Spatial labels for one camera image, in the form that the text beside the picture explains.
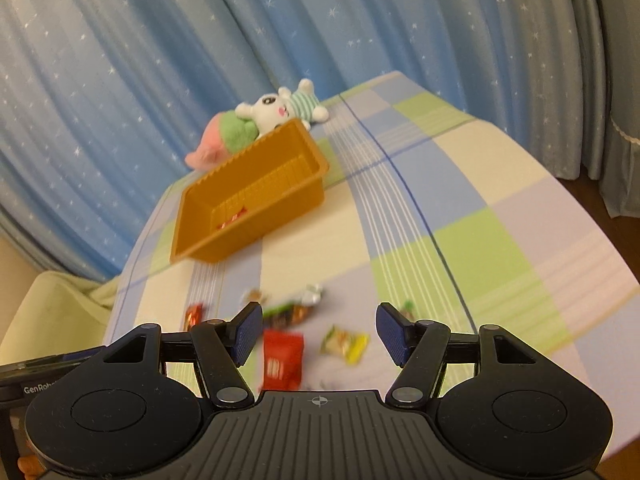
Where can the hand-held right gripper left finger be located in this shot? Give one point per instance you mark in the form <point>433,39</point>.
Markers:
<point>247,332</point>

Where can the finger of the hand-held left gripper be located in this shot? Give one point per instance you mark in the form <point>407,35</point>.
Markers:
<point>75,355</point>

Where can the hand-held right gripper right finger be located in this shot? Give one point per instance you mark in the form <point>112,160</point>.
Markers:
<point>390,332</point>

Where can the red snack packet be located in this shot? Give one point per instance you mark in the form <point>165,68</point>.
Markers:
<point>282,360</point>

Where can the yellow green snack packet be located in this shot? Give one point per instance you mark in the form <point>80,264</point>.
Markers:
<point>345,342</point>

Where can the silver grey snack packet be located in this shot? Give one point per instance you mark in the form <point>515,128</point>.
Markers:
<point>312,294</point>

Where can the red gold candy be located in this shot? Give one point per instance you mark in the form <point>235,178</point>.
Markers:
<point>231,218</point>

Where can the orange plastic tray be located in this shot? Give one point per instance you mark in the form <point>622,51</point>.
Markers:
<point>280,210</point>

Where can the small green snack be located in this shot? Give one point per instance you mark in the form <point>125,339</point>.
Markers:
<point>407,309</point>

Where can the long green snack packet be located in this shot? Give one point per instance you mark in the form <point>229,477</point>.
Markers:
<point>290,314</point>

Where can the pale green chair cover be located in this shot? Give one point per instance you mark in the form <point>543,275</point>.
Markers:
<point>50,315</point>

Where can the red candy packet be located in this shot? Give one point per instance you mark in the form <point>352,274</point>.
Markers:
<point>194,316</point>

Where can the orange red object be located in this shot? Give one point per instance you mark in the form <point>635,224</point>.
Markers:
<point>29,466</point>

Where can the checked tablecloth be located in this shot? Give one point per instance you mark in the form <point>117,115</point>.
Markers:
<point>450,185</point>

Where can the pink and green plush toy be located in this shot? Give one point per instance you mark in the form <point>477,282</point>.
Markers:
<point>220,142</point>

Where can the white bunny plush toy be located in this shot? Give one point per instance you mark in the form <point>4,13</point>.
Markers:
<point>270,107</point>

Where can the blue star curtain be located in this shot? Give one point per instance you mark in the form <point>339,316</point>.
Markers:
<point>150,60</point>

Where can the grey green curtain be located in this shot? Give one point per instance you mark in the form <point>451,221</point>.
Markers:
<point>620,110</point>

